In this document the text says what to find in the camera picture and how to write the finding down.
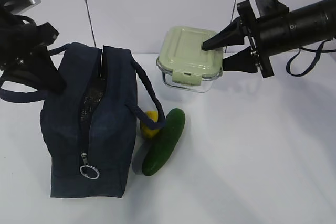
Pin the green cucumber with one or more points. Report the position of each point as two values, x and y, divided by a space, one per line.
164 142

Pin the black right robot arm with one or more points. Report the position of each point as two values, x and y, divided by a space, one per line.
279 31

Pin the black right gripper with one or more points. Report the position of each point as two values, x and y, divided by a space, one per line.
249 59

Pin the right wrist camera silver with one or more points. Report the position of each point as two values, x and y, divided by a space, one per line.
270 7

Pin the glass container green lid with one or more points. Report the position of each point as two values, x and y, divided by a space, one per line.
183 62

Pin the dark blue lunch bag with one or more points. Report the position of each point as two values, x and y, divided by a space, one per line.
90 128

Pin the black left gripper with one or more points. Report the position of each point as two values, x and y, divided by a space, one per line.
20 37

